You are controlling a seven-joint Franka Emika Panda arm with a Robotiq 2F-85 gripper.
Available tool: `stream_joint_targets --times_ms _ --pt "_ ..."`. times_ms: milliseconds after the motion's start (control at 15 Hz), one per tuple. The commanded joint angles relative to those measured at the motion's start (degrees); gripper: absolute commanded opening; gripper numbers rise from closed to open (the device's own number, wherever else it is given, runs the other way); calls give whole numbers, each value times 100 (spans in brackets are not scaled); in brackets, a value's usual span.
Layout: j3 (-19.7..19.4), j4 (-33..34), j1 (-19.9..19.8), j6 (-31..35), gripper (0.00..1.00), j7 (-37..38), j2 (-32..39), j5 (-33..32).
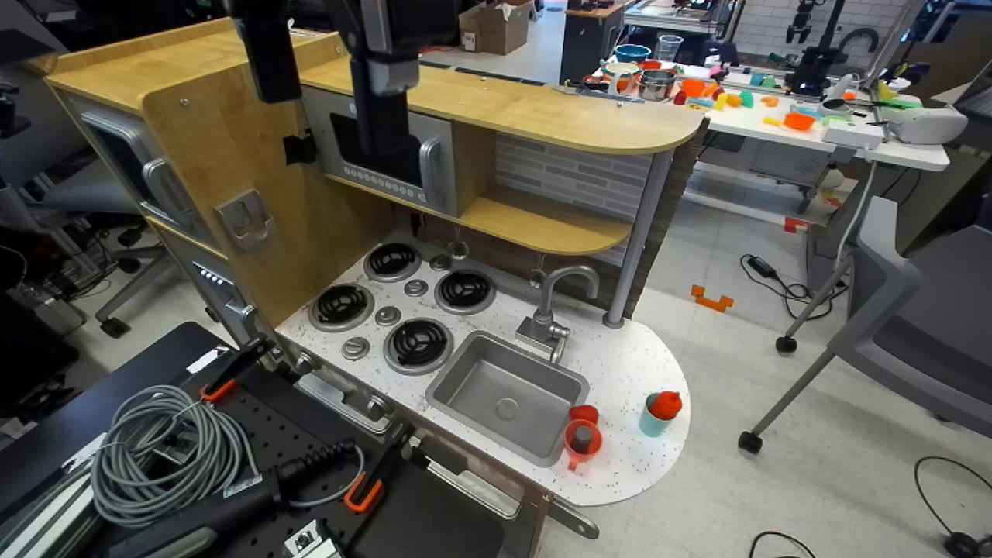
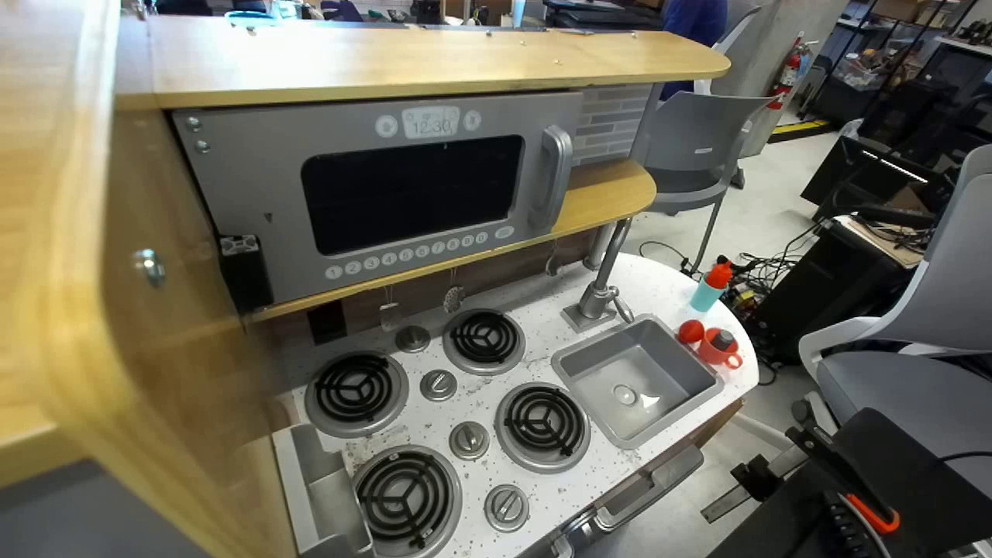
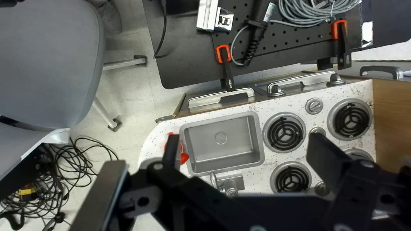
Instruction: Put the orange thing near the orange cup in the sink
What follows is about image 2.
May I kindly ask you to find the grey toy sink basin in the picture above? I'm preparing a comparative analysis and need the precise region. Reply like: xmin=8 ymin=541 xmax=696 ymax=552
xmin=549 ymin=314 xmax=727 ymax=452

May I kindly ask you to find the orange toy cup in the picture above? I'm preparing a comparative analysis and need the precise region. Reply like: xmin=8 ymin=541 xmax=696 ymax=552
xmin=699 ymin=325 xmax=747 ymax=371

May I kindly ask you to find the black coil stove burner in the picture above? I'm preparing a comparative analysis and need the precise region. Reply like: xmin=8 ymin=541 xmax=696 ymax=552
xmin=494 ymin=380 xmax=596 ymax=474
xmin=303 ymin=350 xmax=410 ymax=441
xmin=439 ymin=308 xmax=526 ymax=376
xmin=349 ymin=444 xmax=464 ymax=558

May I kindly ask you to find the grey stove knob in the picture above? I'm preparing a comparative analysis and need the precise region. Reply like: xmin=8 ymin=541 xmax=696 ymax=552
xmin=419 ymin=366 xmax=458 ymax=404
xmin=394 ymin=321 xmax=433 ymax=356
xmin=447 ymin=418 xmax=494 ymax=461
xmin=482 ymin=479 xmax=534 ymax=536

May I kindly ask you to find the grey toy faucet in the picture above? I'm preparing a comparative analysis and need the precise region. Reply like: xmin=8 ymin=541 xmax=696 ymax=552
xmin=562 ymin=215 xmax=636 ymax=333

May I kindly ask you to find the teal bottle with red cap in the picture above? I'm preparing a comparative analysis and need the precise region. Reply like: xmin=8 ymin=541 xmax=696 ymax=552
xmin=687 ymin=260 xmax=738 ymax=317

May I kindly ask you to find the grey plastic chair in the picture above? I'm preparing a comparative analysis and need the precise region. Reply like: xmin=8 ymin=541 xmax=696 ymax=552
xmin=630 ymin=91 xmax=770 ymax=279

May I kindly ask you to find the grey toy microwave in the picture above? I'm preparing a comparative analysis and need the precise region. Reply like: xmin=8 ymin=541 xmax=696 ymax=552
xmin=168 ymin=91 xmax=588 ymax=311

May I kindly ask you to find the black door latch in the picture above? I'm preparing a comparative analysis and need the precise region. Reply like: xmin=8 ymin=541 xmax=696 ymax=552
xmin=218 ymin=232 xmax=276 ymax=317

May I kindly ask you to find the person in blue shirt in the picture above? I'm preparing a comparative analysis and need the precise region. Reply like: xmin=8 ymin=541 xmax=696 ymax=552
xmin=661 ymin=0 xmax=733 ymax=48

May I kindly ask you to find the silver bolt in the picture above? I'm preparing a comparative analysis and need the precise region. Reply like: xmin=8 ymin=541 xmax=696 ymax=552
xmin=130 ymin=244 xmax=168 ymax=291

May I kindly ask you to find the red fire extinguisher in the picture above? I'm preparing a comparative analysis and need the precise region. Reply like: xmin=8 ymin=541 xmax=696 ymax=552
xmin=770 ymin=32 xmax=813 ymax=110

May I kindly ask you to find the black monitor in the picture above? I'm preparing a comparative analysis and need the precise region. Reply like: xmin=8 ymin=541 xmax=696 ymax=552
xmin=800 ymin=134 xmax=957 ymax=226

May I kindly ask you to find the grey office chair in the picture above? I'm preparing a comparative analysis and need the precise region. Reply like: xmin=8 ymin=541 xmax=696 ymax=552
xmin=796 ymin=142 xmax=992 ymax=499

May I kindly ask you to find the black case with orange clip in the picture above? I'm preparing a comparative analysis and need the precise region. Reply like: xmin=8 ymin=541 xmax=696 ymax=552
xmin=706 ymin=397 xmax=992 ymax=558

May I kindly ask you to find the grey microwave door handle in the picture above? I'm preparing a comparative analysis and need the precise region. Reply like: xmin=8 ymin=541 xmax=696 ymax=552
xmin=526 ymin=124 xmax=577 ymax=235

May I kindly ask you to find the grey oven door handle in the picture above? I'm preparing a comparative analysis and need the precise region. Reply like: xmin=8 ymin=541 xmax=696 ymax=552
xmin=588 ymin=444 xmax=706 ymax=534

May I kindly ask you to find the wooden toy kitchen frame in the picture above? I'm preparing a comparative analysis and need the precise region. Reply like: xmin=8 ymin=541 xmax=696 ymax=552
xmin=0 ymin=0 xmax=763 ymax=558

